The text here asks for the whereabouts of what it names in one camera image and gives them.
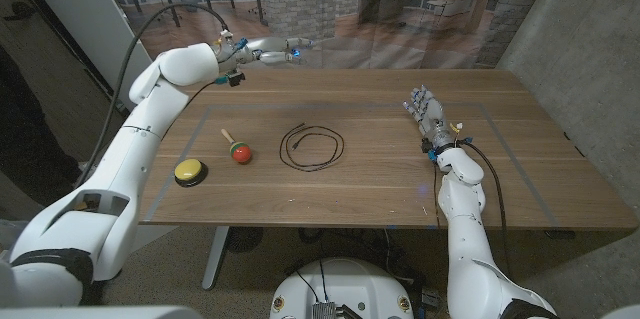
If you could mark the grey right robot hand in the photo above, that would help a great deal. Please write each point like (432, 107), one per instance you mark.
(431, 114)

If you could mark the person in dark clothes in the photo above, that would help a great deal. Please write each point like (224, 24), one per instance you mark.
(25, 149)

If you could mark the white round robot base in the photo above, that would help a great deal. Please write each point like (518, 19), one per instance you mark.
(345, 284)

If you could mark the red green wooden maraca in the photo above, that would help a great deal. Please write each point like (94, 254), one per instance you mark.
(241, 154)

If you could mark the printed office backdrop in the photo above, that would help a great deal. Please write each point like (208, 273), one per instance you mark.
(350, 9)

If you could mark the white cabinet panel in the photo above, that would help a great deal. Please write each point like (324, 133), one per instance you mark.
(75, 9)

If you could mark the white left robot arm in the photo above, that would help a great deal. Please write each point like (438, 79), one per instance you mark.
(125, 159)

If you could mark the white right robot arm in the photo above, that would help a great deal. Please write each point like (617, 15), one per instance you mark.
(470, 259)

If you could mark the dark brown door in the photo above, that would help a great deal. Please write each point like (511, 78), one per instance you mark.
(60, 84)

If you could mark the small grey metal box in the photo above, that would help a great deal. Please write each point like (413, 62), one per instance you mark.
(431, 297)

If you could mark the black round fan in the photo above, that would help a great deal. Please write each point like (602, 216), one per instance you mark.
(244, 239)

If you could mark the yellow button on black base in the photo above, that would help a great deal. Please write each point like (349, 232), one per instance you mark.
(188, 169)

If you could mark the grey table leg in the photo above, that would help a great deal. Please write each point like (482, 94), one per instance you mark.
(216, 259)

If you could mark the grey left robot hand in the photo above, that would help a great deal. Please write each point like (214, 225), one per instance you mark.
(272, 48)

